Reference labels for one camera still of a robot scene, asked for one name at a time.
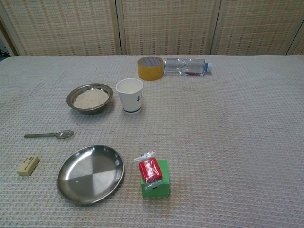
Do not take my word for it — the small metal spoon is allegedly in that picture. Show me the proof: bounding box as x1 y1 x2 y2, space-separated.
24 130 74 140

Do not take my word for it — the white paper cup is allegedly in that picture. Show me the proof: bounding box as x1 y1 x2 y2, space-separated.
115 78 144 114

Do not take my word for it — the stainless steel bowl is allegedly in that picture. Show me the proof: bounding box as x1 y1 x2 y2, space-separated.
66 83 114 116

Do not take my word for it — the stainless steel plate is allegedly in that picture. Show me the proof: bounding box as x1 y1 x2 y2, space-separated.
56 145 125 205

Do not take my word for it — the yellow packing tape roll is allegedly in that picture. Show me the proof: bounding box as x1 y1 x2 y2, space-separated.
137 56 165 81

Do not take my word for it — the clear plastic water bottle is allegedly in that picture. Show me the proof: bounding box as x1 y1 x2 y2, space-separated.
163 58 213 76

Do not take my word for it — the red wrapped snack packet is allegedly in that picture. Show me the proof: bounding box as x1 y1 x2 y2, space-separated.
133 150 164 190

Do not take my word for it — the beige woven tablecloth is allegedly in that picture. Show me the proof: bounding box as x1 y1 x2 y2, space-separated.
0 55 304 228

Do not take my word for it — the green cube box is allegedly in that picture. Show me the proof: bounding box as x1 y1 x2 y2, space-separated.
140 159 171 199

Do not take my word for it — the woven bamboo screen panel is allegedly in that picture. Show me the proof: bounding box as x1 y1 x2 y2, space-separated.
117 0 223 56
210 0 304 56
0 0 122 57
286 33 304 56

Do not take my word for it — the small rectangular eraser block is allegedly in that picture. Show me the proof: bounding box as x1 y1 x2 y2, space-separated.
17 155 40 177

